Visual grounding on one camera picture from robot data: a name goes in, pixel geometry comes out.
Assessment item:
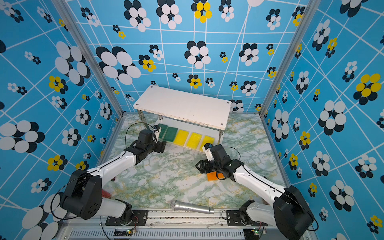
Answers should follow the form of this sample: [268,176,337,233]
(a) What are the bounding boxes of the orange sponge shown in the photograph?
[207,172,225,181]

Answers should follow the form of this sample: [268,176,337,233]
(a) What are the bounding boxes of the green sponge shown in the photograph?
[164,127,178,142]
[158,124,169,141]

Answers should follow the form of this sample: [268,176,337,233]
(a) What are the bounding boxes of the yellow sponge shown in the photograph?
[186,133,202,150]
[173,130,189,147]
[200,136,215,149]

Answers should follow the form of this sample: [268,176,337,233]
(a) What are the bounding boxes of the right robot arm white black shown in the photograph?
[196,143,316,240]

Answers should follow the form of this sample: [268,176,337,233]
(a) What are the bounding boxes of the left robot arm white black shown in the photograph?
[60,125,166,224]

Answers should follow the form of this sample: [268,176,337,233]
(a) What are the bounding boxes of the white two-tier shelf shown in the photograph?
[134,86,232,152]

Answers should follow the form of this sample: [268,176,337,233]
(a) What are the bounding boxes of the silver microphone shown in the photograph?
[170,200,215,215]

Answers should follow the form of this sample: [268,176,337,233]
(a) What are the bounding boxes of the red soda can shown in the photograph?
[102,189,112,199]

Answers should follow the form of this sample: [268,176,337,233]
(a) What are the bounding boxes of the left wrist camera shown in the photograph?
[153,125,161,136]

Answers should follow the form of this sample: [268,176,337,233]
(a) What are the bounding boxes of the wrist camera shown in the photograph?
[202,143,214,162]
[153,125,161,136]

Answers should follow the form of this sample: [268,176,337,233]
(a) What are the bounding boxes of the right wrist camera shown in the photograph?
[202,143,214,162]

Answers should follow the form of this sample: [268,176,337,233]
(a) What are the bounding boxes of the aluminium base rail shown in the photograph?
[57,209,285,240]

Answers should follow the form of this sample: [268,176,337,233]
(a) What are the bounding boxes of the aluminium frame post left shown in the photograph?
[52,1,124,117]

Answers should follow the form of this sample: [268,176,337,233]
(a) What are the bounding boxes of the aluminium frame post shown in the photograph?
[260,0,321,117]
[52,1,124,117]

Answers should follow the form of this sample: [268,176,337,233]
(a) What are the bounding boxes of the aluminium frame post right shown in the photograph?
[260,0,321,117]

